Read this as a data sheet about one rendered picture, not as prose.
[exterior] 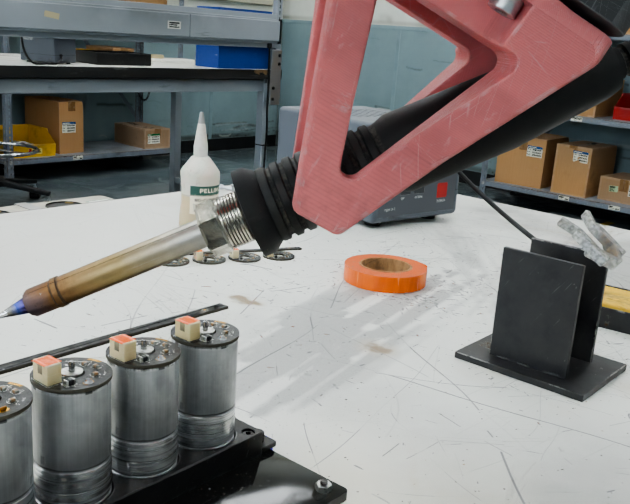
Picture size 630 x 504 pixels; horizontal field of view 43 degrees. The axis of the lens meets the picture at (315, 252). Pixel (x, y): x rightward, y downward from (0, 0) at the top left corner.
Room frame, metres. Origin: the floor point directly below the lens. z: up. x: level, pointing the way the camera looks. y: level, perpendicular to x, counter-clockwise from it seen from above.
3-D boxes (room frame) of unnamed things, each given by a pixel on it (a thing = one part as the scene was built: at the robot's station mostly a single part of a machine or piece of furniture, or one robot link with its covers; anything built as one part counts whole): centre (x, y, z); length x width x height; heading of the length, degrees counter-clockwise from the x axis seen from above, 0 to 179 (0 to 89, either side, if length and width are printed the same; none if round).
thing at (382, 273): (0.56, -0.05, 0.76); 0.06 x 0.06 x 0.01
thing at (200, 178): (0.68, 0.10, 0.80); 0.03 x 0.03 x 0.10
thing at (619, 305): (0.52, -0.19, 0.76); 0.07 x 0.05 x 0.02; 57
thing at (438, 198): (0.80, -0.05, 0.80); 0.15 x 0.12 x 0.10; 40
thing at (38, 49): (2.91, 0.99, 0.80); 0.15 x 0.12 x 0.10; 68
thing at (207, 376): (0.28, 0.04, 0.79); 0.02 x 0.02 x 0.05
